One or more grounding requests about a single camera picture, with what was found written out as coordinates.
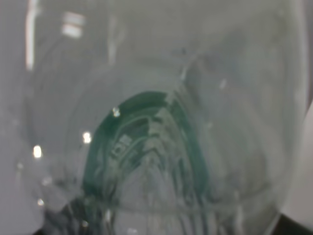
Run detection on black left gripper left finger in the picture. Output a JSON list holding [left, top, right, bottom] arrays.
[[32, 228, 49, 235]]

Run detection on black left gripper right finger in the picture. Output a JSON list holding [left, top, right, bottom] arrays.
[[273, 214, 313, 235]]

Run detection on clear bottle green label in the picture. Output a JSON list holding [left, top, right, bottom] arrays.
[[0, 0, 309, 235]]

